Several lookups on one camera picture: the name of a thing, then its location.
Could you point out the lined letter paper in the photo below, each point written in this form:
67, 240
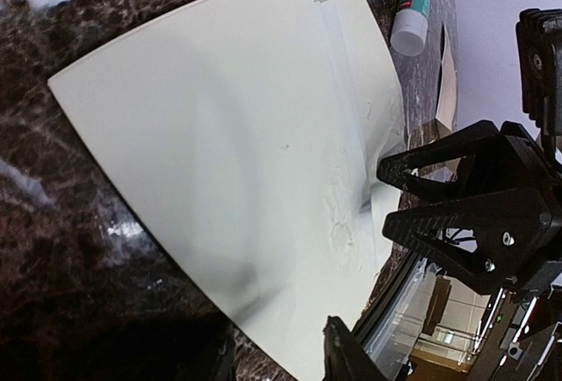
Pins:
448, 89

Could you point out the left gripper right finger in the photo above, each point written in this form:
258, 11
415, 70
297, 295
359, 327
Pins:
344, 358

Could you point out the black front table rail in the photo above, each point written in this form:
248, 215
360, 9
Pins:
391, 280

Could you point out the green white glue stick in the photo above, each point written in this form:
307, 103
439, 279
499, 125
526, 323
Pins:
410, 27

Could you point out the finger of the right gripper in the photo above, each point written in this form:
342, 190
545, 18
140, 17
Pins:
465, 237
465, 164

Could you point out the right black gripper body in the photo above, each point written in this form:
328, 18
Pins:
535, 240

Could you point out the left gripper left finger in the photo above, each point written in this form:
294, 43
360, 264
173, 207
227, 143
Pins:
221, 359

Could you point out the cream paper envelope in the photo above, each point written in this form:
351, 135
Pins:
245, 136

